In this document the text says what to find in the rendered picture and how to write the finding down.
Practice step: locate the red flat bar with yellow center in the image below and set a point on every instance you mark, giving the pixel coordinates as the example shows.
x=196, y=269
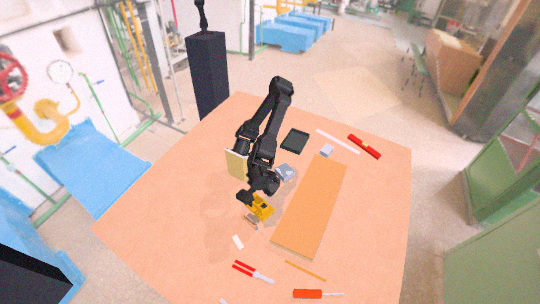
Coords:
x=364, y=146

